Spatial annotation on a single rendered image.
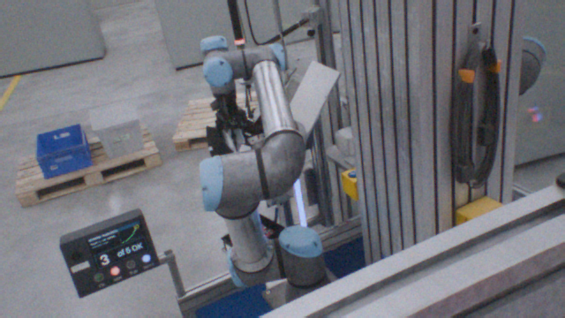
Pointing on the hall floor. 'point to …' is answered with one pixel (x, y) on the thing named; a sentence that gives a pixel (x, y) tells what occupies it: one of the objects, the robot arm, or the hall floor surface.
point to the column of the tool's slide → (333, 112)
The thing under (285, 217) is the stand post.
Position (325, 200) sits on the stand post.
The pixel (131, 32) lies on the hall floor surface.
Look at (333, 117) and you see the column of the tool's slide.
